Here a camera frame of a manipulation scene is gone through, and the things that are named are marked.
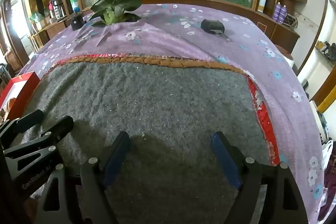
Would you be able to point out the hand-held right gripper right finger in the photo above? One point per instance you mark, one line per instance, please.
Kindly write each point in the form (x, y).
(225, 161)

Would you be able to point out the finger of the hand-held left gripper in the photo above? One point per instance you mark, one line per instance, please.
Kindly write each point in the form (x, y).
(63, 127)
(29, 119)

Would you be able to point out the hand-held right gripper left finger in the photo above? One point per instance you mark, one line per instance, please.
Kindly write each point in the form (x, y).
(115, 161)

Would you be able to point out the red shallow cardboard box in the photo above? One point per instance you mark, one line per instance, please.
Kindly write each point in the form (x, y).
(23, 87)

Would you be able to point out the wicker basket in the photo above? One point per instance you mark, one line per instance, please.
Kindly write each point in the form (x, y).
(11, 61)

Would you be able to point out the grey felt blanket red trim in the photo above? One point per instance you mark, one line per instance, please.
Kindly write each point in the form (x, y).
(157, 103)

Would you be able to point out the wooden counter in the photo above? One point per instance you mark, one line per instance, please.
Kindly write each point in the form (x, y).
(50, 29)

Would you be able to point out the green plastic bag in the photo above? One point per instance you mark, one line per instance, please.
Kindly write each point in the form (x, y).
(36, 16)

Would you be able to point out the white plastic bag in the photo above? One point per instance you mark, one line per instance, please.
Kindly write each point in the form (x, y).
(329, 146)

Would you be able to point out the black cylindrical device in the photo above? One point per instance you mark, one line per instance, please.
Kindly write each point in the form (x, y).
(76, 22)

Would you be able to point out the dark red cloth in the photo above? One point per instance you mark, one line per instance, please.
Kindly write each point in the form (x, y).
(329, 187)

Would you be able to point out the pink bottle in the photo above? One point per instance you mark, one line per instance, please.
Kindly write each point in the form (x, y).
(50, 8)

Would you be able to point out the black steel thermos pot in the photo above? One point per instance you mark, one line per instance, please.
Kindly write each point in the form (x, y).
(59, 7)

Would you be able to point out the green label plastic bottle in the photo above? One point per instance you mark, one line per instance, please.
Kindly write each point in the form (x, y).
(74, 2)

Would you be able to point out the green bok choy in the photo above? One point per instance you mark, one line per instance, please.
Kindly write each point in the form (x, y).
(110, 3)

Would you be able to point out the wooden low cabinet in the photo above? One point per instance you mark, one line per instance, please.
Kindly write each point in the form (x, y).
(283, 35)

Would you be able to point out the metal shoe rack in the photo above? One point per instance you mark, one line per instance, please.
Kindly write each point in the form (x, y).
(325, 49)

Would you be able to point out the purple spray can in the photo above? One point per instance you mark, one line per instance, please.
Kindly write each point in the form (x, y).
(277, 12)
(283, 14)

